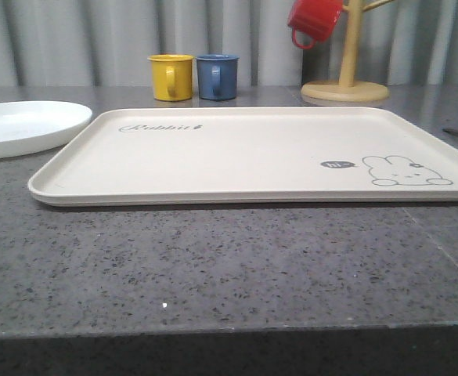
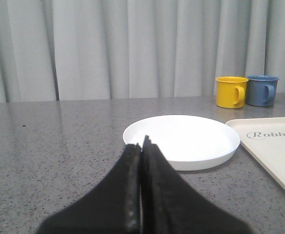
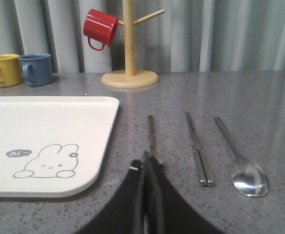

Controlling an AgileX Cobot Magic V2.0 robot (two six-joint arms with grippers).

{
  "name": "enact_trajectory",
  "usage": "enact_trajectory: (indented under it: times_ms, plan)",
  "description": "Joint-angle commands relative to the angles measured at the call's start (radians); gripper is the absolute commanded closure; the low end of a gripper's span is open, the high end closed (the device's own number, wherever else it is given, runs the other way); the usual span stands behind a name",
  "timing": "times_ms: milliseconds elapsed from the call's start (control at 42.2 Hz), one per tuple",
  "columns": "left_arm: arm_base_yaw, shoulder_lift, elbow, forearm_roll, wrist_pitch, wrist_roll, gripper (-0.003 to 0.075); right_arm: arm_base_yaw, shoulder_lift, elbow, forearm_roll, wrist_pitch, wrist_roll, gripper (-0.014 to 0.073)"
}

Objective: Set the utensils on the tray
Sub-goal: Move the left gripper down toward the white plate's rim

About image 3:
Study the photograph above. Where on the silver metal fork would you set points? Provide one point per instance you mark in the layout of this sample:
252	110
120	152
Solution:
152	141

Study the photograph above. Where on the silver metal spoon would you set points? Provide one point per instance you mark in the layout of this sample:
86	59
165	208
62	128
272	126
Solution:
246	175

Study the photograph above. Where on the yellow enamel mug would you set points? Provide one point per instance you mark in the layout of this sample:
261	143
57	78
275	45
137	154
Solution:
10	71

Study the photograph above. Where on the wooden mug tree stand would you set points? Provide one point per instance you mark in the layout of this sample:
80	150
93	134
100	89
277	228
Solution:
131	77

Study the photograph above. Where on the cream rabbit print tray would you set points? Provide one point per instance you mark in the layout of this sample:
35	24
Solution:
53	146

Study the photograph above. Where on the blue enamel mug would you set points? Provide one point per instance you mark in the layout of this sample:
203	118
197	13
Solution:
36	69

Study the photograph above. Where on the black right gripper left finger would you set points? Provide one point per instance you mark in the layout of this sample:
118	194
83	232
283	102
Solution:
123	214

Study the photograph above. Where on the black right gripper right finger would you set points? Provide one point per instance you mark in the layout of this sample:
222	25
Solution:
166	210

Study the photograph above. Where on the red enamel mug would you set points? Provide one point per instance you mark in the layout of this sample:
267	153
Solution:
101	27

